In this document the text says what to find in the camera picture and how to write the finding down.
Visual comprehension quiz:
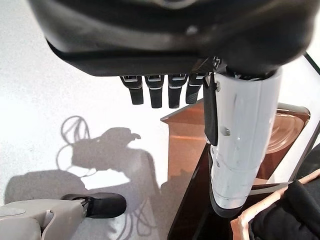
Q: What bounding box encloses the round glass washer door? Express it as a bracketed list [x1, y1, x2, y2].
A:
[268, 102, 320, 181]

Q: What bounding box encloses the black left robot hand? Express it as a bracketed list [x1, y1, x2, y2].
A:
[26, 0, 320, 218]

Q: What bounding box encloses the shallow wicker laundry basket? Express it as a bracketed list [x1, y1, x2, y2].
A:
[229, 167, 320, 240]

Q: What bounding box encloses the black folded garment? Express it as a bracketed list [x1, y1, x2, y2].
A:
[249, 179, 320, 240]

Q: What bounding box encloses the brown transparent acrylic stool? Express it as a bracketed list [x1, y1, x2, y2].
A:
[159, 97, 312, 240]

